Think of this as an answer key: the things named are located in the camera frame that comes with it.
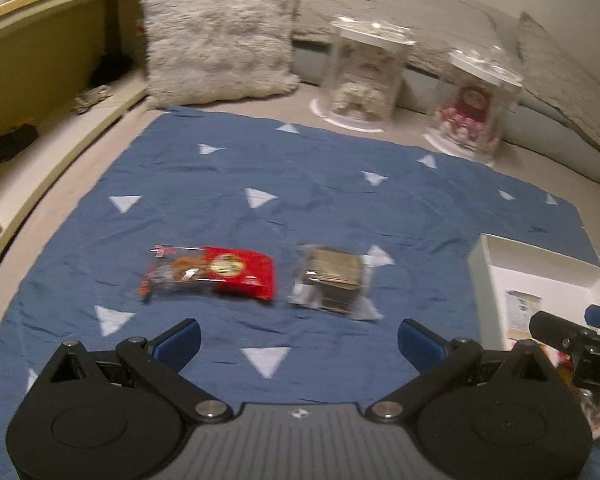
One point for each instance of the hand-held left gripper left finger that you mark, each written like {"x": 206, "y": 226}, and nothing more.
{"x": 180, "y": 345}

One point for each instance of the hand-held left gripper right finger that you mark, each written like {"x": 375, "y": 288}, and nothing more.
{"x": 420, "y": 346}

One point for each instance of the white cardboard box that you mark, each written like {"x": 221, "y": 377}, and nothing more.
{"x": 555, "y": 270}

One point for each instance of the red snack packet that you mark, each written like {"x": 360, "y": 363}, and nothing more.
{"x": 230, "y": 272}

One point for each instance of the clear-wrapped brown pastry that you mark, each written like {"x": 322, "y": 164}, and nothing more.
{"x": 332, "y": 280}

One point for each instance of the white snack packet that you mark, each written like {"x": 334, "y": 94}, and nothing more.
{"x": 522, "y": 310}

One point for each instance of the blue quilted triangle-print blanket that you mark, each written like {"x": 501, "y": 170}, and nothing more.
{"x": 280, "y": 185}

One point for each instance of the clear case with red doll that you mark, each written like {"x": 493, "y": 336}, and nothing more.
{"x": 472, "y": 105}

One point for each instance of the small beige trinket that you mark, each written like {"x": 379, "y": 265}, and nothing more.
{"x": 91, "y": 99}

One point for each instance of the dark object on shelf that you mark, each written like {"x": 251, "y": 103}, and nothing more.
{"x": 14, "y": 142}

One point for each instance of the clear case with cream doll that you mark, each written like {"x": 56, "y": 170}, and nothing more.
{"x": 362, "y": 75}

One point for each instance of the yellow wooden bedside shelf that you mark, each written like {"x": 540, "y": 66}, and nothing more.
{"x": 45, "y": 85}

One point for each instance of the fluffy cream pillow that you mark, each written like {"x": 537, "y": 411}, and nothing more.
{"x": 220, "y": 30}

